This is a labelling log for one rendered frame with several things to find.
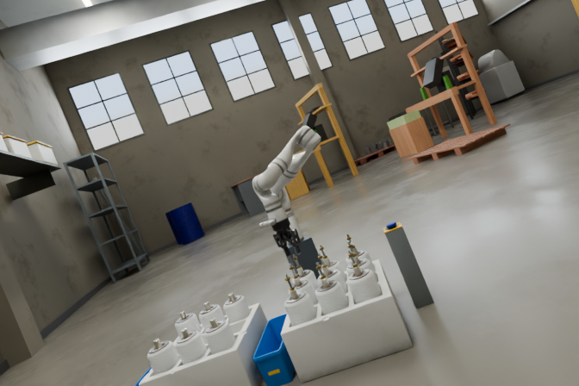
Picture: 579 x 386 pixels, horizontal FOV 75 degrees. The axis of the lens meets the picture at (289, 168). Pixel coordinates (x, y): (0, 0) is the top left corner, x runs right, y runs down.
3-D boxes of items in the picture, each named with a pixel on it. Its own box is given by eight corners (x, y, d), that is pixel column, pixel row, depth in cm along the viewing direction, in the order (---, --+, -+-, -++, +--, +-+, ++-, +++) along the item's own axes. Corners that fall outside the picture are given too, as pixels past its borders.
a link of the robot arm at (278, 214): (259, 229, 153) (253, 214, 153) (279, 218, 161) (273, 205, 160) (272, 226, 146) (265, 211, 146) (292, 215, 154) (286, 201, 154)
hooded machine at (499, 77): (509, 97, 1170) (491, 52, 1169) (528, 90, 1103) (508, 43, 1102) (488, 106, 1149) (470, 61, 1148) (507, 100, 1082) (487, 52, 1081)
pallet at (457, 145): (515, 130, 469) (512, 122, 469) (464, 154, 449) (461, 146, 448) (451, 146, 586) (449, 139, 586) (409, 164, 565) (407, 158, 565)
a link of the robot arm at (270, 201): (261, 214, 157) (271, 211, 150) (247, 179, 157) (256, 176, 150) (275, 207, 161) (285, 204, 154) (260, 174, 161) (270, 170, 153)
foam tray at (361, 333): (309, 327, 164) (294, 289, 164) (395, 297, 158) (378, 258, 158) (301, 383, 125) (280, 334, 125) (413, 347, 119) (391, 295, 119)
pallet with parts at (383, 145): (387, 152, 1055) (382, 140, 1055) (402, 147, 974) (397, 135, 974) (351, 167, 1025) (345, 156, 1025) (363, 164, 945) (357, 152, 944)
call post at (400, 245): (413, 301, 149) (382, 229, 149) (430, 295, 148) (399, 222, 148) (416, 308, 142) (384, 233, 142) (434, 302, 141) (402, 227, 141)
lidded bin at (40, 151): (28, 177, 489) (19, 157, 489) (59, 164, 499) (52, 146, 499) (9, 173, 442) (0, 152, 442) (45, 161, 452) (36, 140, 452)
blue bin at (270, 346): (279, 345, 159) (268, 320, 159) (302, 337, 157) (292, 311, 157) (264, 391, 129) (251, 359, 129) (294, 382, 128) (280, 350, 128)
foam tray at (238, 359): (197, 366, 172) (183, 330, 171) (275, 339, 166) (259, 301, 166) (157, 431, 133) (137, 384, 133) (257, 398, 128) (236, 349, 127)
